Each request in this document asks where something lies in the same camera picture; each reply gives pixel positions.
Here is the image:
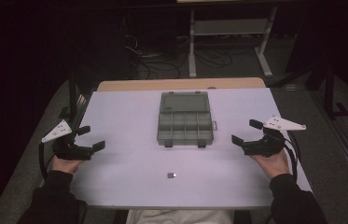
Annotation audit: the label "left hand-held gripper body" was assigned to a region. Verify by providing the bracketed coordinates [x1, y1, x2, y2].
[40, 119, 95, 161]

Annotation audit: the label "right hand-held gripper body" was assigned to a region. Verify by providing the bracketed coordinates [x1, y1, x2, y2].
[242, 115, 307, 157]

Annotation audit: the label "person's left hand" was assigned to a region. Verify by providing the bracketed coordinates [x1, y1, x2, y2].
[49, 155, 84, 175]

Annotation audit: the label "person's right hand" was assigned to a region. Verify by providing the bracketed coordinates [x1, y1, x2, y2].
[250, 148, 291, 180]

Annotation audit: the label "black metal stand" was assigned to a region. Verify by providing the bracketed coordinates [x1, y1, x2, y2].
[59, 74, 101, 127]
[323, 60, 348, 119]

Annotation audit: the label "grey plastic compartment box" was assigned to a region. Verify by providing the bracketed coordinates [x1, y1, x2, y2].
[156, 91, 218, 149]

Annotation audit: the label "person's lap in light trousers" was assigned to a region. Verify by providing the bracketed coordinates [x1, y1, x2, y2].
[126, 209, 235, 224]

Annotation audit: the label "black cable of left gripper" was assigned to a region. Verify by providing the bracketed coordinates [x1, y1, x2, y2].
[38, 141, 54, 181]

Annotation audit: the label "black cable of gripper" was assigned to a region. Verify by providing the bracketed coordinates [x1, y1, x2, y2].
[282, 130, 300, 185]
[38, 141, 54, 181]

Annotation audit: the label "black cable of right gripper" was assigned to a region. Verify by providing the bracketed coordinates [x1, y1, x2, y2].
[282, 130, 300, 185]

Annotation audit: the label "white metal table frame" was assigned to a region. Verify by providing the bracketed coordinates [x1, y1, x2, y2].
[188, 6, 279, 78]

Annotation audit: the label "black floor cables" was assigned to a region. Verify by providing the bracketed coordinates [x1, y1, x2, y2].
[124, 33, 235, 80]

